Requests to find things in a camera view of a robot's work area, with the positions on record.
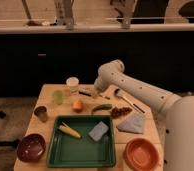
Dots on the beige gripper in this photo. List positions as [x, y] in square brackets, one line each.
[94, 93]

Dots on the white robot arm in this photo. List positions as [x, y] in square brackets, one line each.
[179, 113]

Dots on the orange bowl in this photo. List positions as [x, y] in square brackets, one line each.
[141, 155]

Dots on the purple bowl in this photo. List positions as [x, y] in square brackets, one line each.
[31, 148]

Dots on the small brush tool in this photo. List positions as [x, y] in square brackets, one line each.
[106, 97]

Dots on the green yellow banana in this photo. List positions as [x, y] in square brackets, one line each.
[101, 107]

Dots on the orange fruit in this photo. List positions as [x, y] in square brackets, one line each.
[78, 106]

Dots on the white cup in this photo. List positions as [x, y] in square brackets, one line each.
[72, 84]

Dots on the brown grape bunch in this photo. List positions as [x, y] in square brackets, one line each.
[118, 112]

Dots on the blue sponge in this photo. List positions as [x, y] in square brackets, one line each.
[98, 131]

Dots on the green plastic cup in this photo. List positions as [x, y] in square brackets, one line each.
[57, 97]

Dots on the yellow corn cob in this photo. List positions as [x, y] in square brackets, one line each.
[68, 130]

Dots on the grey blue cloth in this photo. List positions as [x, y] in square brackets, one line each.
[133, 124]

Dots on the green plastic tray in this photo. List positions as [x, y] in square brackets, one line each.
[66, 151]

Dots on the metal cup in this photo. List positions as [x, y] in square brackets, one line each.
[41, 113]

